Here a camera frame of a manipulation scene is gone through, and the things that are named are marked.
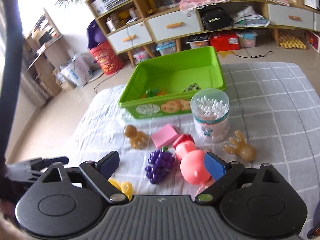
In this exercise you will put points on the wooden cabinet white drawers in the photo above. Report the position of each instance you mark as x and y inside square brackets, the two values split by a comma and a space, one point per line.
[173, 23]

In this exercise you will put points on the wooden desk shelf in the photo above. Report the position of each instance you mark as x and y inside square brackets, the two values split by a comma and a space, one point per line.
[38, 79]

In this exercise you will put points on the brown octopus toy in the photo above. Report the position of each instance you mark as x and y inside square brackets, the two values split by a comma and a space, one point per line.
[137, 139]
[238, 146]

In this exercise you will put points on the yellow plastic toy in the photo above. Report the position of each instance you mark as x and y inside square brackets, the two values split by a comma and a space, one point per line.
[125, 187]

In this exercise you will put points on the pink sticky note block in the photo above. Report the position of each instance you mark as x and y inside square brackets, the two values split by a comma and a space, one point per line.
[165, 136]

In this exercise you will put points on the green plastic storage bin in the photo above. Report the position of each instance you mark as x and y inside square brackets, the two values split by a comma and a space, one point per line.
[171, 73]

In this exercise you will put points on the yellow foam egg mat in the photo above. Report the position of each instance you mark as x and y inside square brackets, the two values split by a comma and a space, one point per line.
[290, 41]

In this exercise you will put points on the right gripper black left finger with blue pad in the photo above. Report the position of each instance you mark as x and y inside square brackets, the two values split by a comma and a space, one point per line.
[98, 173]

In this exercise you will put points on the clear cotton swab jar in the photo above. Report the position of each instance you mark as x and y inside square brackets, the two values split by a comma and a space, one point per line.
[210, 110]

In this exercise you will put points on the red round drum container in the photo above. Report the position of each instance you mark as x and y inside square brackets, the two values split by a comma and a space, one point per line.
[107, 59]

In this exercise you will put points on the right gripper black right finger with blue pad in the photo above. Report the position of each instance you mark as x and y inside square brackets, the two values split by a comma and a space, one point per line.
[224, 175]

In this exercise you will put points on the clear box blue lid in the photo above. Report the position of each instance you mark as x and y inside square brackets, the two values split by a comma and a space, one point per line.
[166, 48]

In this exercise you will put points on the red cardboard box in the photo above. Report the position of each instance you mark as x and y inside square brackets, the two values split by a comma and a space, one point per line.
[224, 41]

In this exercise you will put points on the pink pig toy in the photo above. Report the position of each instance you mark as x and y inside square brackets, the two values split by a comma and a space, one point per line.
[192, 162]

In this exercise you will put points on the green patterned toy piece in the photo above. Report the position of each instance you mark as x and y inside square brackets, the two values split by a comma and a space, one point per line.
[192, 87]

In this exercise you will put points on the grey checked blanket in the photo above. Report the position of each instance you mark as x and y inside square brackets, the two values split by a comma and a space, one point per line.
[273, 104]

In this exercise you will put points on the white blue paper bag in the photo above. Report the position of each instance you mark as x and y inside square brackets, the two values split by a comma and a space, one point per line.
[77, 70]

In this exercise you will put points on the black handbag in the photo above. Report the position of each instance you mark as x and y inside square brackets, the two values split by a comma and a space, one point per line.
[215, 18]

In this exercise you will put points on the purple toy grapes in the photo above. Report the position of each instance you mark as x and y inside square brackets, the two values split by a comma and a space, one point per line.
[160, 163]

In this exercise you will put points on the orange toy pumpkin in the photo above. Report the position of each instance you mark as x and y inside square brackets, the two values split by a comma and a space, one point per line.
[153, 92]

